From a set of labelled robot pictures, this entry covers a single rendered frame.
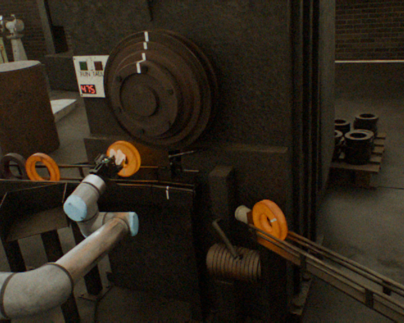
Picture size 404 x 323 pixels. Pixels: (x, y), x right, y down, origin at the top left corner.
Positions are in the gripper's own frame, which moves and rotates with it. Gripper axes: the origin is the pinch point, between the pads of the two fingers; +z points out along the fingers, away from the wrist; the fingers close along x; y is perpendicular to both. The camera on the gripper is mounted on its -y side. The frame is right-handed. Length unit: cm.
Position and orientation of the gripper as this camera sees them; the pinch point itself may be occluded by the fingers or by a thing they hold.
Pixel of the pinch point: (122, 154)
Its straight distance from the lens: 187.2
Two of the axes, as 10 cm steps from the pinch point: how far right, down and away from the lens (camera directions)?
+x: -9.1, -0.7, 4.0
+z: 3.5, -6.3, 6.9
